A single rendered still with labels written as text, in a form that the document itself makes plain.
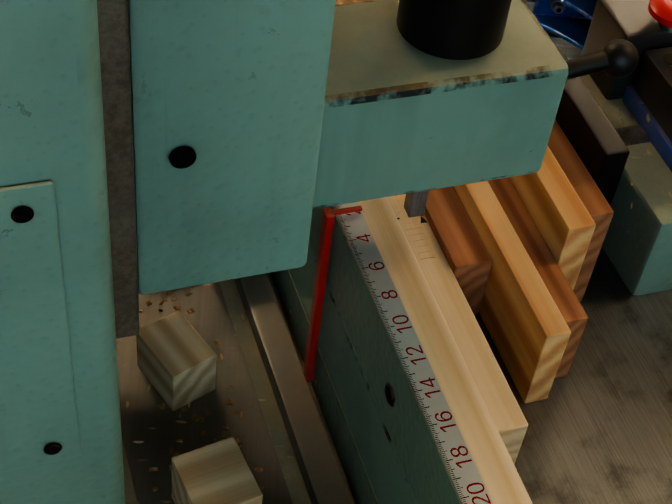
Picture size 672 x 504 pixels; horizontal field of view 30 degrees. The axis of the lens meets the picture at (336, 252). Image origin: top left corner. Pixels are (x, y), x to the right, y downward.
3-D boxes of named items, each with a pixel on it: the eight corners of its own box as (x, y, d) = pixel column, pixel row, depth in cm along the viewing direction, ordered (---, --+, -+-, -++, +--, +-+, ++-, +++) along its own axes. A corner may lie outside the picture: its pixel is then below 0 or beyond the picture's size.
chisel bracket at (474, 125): (536, 195, 65) (574, 67, 59) (275, 239, 61) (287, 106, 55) (482, 103, 70) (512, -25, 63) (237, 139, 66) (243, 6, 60)
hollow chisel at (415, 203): (424, 215, 68) (438, 147, 65) (408, 218, 68) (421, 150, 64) (418, 204, 69) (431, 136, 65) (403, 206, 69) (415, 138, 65)
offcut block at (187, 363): (216, 389, 77) (217, 354, 75) (173, 412, 76) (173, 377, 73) (179, 344, 80) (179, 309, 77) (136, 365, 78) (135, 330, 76)
